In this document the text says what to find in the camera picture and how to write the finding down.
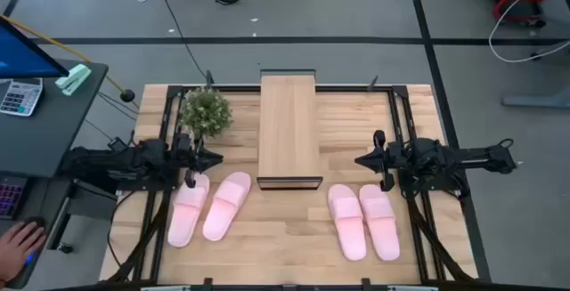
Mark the computer monitor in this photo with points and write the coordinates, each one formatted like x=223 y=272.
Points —
x=22 y=55

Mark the black computer mouse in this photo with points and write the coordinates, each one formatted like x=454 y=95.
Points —
x=38 y=222

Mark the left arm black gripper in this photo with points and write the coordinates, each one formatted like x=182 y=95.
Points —
x=187 y=157

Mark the backlit black keyboard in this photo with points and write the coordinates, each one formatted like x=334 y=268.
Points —
x=11 y=197

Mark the black desk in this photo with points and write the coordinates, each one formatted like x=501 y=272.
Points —
x=53 y=135

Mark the person's hand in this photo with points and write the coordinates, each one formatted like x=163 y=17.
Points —
x=18 y=248

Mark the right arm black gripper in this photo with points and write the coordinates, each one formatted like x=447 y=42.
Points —
x=392 y=159

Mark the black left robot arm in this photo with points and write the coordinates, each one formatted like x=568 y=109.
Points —
x=111 y=162

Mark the grey table leg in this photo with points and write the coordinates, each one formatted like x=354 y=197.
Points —
x=534 y=101

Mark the grey calculator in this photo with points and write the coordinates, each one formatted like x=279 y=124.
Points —
x=20 y=97

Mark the pink slide sandal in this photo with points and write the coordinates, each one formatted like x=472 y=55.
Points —
x=187 y=215
x=347 y=224
x=225 y=211
x=380 y=226

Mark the green potted plant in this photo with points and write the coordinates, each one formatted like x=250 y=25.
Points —
x=205 y=113

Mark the wooden shelf with black frame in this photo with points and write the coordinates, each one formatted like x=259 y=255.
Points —
x=287 y=126

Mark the black desk caster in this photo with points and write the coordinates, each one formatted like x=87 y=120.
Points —
x=65 y=248

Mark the black aluminium rig frame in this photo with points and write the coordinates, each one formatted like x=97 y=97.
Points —
x=401 y=90

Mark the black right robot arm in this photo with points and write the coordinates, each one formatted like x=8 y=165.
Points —
x=454 y=159

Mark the mint green stapler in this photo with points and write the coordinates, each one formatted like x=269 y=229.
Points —
x=73 y=78

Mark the black round foot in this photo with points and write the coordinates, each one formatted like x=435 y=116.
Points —
x=127 y=95

